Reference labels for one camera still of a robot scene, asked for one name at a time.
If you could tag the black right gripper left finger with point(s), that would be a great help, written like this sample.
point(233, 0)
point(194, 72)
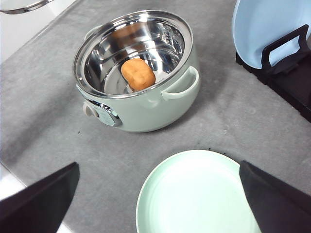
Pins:
point(41, 207)

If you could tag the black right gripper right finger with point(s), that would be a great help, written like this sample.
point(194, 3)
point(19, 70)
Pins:
point(277, 208)

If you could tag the green plate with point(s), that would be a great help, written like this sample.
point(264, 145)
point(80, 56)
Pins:
point(197, 192)

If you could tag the orange brown potato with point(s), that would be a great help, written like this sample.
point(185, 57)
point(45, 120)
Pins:
point(138, 74)

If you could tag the glass pot lid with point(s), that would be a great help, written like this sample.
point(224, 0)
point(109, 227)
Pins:
point(10, 7)

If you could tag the blue plate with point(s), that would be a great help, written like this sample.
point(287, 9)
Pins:
point(260, 23)

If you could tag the green electric steamer pot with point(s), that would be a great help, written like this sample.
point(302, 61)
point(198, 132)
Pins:
point(165, 42)

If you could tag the black dish rack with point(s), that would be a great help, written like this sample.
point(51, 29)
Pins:
point(291, 77)

